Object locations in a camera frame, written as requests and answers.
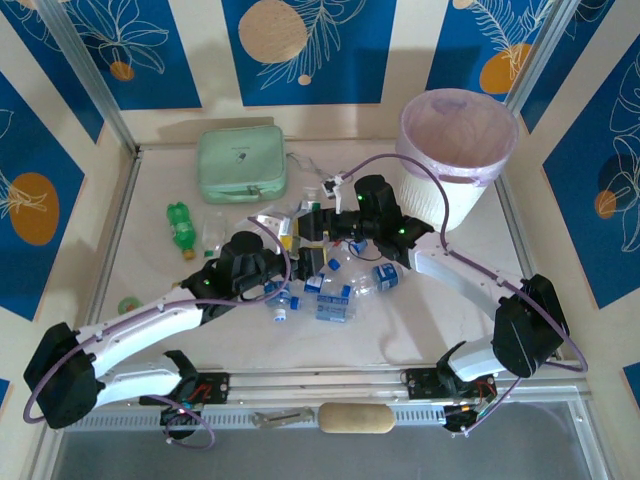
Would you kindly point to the green plastic bottle yellow cap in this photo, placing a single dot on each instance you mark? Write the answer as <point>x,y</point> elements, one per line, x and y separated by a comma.
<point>181,227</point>

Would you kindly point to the black base electronics module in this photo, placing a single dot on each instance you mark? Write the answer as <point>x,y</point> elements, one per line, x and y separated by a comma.
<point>175,414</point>
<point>457,417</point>

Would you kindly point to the metal scissor tongs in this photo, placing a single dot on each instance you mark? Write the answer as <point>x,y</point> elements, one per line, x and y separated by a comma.
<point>318,171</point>

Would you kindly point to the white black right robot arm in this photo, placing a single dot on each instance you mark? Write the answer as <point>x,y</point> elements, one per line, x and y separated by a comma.
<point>460,280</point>

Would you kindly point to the mint green zip pouch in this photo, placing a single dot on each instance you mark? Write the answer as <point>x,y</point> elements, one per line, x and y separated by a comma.
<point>235,160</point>

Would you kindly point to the beige oblong cushion pad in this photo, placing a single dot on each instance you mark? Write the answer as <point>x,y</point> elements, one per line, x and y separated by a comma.
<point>355,417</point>

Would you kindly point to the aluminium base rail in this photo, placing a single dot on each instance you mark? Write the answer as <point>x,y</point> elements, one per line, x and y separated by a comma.
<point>320,387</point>

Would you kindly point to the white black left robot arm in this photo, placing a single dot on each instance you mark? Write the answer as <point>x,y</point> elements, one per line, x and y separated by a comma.
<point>140,325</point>

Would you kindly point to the aluminium side rail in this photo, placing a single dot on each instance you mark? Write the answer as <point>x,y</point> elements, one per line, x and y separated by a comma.
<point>120,215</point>
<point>517,235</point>

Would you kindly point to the grey metal panel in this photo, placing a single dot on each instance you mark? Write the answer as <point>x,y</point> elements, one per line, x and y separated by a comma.
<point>320,457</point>

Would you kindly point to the aluminium frame post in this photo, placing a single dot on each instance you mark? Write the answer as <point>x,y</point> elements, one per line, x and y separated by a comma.
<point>540,50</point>
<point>92,80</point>

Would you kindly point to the flat metal bracket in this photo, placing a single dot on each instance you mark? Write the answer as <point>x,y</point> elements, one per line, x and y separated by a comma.
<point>285,416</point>

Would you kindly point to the white bin lilac liner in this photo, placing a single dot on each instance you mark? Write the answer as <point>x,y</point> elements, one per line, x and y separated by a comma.
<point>475,195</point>

